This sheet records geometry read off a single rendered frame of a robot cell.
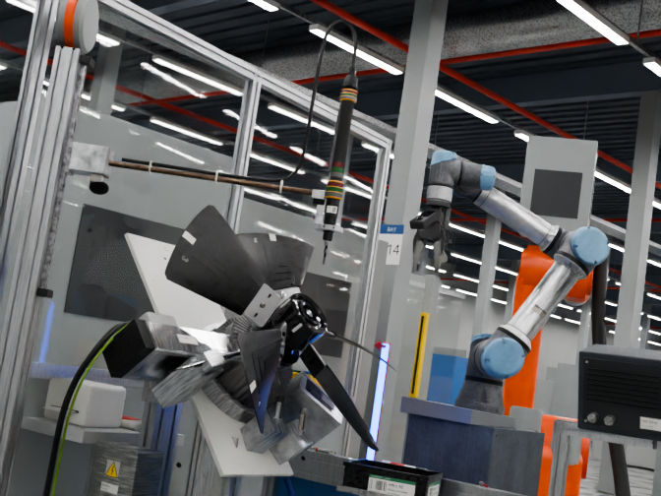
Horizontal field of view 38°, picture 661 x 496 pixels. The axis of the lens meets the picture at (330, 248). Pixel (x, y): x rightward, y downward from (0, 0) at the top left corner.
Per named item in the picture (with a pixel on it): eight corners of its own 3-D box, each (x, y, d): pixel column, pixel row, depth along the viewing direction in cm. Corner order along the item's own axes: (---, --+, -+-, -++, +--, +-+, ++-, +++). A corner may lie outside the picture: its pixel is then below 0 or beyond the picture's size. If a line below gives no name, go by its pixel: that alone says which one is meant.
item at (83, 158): (62, 170, 240) (68, 138, 241) (70, 176, 247) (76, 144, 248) (102, 176, 240) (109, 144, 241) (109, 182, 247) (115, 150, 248)
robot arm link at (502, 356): (496, 386, 289) (602, 247, 297) (510, 388, 275) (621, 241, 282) (464, 361, 289) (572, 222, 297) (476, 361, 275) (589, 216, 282)
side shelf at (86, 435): (21, 428, 250) (23, 416, 250) (123, 432, 279) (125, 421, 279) (82, 443, 236) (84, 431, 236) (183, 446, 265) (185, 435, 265)
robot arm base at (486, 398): (477, 409, 305) (482, 379, 306) (513, 417, 293) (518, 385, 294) (444, 403, 296) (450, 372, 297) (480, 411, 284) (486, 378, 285)
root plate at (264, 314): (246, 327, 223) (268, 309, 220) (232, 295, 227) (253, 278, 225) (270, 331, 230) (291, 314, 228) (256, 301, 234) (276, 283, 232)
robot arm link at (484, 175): (489, 170, 297) (453, 164, 296) (498, 163, 285) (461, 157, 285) (485, 196, 296) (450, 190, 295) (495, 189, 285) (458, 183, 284)
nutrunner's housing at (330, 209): (319, 238, 240) (345, 62, 245) (319, 240, 244) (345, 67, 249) (334, 240, 240) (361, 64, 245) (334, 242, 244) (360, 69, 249)
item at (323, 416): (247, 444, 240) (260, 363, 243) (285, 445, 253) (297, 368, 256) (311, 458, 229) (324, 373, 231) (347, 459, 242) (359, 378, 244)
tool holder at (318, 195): (306, 225, 239) (312, 187, 240) (307, 229, 246) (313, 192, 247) (342, 231, 238) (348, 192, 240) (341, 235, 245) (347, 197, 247)
